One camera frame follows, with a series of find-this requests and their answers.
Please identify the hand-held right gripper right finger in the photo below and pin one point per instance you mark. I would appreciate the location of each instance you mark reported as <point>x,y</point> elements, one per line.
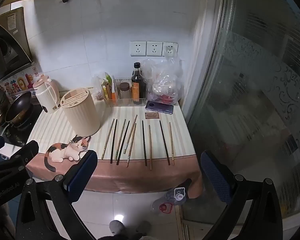
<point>215,175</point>

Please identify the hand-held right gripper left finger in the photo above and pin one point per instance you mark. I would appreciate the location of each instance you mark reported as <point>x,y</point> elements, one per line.
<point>83,172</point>

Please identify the dark wooden chopstick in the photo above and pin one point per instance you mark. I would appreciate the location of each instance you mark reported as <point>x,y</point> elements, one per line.
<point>144,142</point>
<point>123,141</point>
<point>164,142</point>
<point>114,141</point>

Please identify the cream ribbed utensil holder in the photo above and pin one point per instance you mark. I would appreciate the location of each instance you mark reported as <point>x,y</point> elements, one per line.
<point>81,115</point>

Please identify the black cooktop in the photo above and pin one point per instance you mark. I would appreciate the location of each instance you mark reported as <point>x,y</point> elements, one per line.
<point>23,130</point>

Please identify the plastic bottle on floor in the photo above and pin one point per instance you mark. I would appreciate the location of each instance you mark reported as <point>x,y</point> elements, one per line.
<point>177,194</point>

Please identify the dark wok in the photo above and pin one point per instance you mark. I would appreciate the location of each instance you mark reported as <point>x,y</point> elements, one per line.
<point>18,106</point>

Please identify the striped cat print tablecloth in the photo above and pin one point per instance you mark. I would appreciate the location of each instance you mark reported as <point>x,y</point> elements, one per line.
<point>65,127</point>

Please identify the cream and pink electric kettle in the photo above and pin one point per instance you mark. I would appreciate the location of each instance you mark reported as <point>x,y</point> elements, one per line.
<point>46,97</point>

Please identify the grey fuzzy slipper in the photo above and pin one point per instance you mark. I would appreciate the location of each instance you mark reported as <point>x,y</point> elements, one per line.
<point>117,226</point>
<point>143,227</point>

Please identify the yellow box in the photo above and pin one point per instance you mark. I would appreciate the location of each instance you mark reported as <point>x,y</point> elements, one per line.
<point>104,92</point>

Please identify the clear acrylic organizer tray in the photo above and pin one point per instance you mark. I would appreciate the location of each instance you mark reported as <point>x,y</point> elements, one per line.
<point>126,101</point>

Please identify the small clear plastic bag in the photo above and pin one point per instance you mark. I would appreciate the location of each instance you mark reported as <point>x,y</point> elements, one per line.
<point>98,90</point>

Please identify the orange box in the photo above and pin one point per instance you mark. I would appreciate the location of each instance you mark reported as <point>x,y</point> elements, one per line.
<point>114,92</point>

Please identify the purple smartphone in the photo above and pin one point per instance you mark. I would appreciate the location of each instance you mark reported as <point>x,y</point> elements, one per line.
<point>159,108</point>

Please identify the frosted glass door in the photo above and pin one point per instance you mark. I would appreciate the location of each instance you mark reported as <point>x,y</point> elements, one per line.
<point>252,92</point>

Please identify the jar with brown lid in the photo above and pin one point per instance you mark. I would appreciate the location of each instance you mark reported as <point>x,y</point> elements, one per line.
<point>124,91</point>

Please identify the brown cardboard box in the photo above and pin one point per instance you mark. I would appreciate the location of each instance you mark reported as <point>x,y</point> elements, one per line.
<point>105,83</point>

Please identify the green packet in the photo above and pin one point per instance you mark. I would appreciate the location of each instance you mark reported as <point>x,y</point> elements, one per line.
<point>108,78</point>

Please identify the steel range hood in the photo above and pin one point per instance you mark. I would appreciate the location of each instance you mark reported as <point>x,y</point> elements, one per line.
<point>12,42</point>

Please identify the dark sauce bottle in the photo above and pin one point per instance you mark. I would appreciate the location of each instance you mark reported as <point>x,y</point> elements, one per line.
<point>138,85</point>

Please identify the large clear plastic bag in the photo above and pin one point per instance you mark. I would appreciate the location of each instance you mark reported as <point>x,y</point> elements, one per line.
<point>165,82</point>

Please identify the colourful wall decal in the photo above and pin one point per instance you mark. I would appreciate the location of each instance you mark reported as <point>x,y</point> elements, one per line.
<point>15,83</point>

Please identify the white wall socket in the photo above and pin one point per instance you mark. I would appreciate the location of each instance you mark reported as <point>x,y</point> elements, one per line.
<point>154,48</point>
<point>138,48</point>
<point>170,49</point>

